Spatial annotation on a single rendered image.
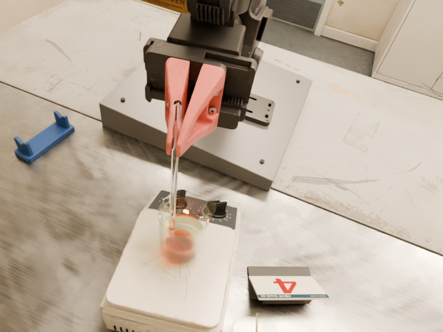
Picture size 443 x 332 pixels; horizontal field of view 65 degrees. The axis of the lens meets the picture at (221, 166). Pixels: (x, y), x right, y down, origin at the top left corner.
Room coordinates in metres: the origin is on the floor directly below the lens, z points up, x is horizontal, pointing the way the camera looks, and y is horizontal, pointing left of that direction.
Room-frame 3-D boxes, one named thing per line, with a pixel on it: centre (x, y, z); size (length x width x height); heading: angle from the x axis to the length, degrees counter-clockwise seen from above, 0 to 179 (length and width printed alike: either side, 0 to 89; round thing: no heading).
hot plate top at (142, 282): (0.18, 0.03, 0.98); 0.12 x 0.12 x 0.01; 88
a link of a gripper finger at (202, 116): (0.23, 0.05, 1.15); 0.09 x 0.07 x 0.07; 179
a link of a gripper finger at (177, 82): (0.23, 0.03, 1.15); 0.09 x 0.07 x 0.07; 179
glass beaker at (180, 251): (0.20, 0.02, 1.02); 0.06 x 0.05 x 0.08; 122
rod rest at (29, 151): (0.39, 0.30, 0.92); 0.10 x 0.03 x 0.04; 161
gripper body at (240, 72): (0.30, 0.04, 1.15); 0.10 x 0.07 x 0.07; 89
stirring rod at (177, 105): (0.20, 0.04, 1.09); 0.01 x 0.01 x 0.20
